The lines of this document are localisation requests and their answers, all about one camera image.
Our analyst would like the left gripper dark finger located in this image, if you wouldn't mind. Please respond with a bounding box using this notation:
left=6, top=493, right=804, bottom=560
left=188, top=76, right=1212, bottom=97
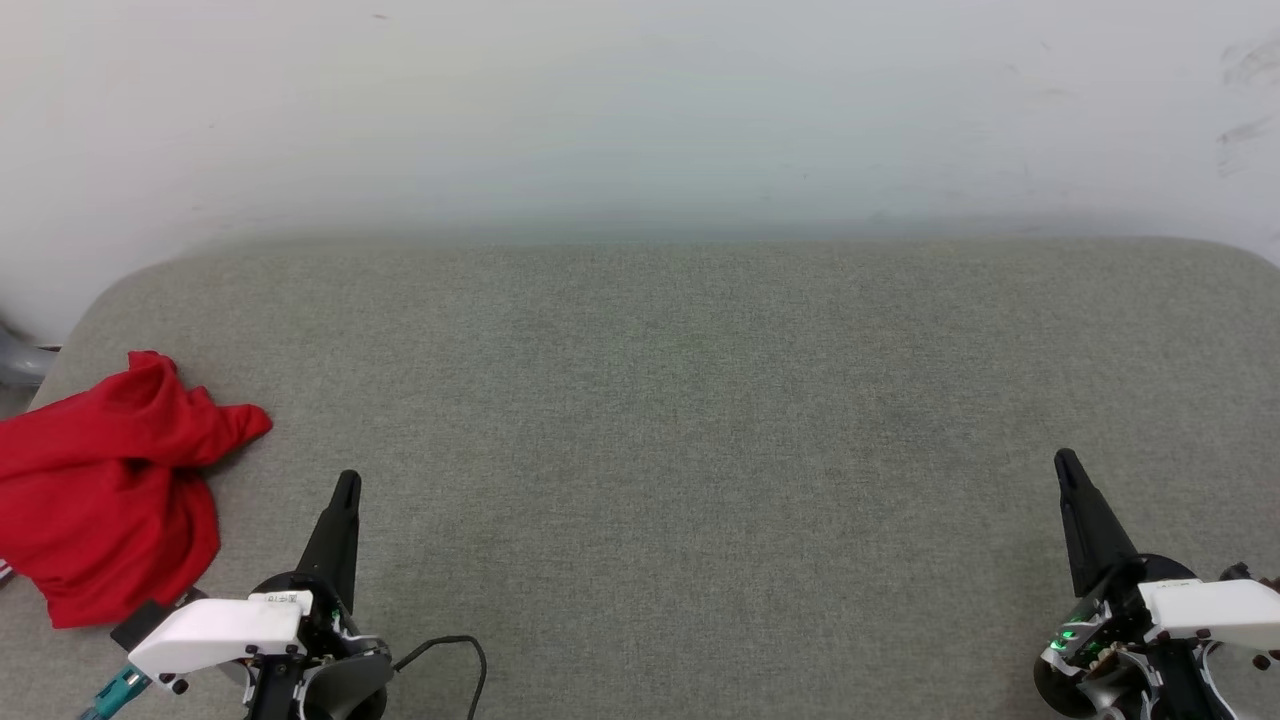
left=325, top=470, right=361, bottom=613
left=297, top=470, right=349, bottom=591

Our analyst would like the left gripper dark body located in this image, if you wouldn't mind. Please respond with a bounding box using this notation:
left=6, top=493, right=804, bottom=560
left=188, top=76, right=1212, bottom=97
left=245, top=572, right=393, bottom=720

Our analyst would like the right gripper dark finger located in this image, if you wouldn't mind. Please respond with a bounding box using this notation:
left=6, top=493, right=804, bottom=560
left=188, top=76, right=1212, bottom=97
left=1055, top=450, right=1106, bottom=599
left=1066, top=450, right=1141, bottom=586

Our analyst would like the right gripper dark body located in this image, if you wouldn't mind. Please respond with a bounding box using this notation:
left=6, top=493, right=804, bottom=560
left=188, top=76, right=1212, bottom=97
left=1035, top=555, right=1280, bottom=720

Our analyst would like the red basketball jersey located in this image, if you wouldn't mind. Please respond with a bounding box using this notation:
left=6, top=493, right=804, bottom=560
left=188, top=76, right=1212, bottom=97
left=0, top=350, right=273, bottom=629

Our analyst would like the grey fabric sofa cushion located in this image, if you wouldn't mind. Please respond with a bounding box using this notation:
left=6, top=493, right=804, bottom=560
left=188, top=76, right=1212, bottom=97
left=0, top=235, right=1280, bottom=720

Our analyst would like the grey rounded metal object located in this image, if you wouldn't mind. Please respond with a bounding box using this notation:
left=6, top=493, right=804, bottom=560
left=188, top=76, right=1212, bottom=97
left=0, top=318, right=59, bottom=389

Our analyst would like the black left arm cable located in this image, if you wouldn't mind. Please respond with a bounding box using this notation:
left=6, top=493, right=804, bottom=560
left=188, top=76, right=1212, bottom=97
left=392, top=635, right=488, bottom=720

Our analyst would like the teal cable connector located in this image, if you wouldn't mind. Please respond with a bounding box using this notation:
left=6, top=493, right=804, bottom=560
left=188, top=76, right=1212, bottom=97
left=80, top=665, right=151, bottom=720

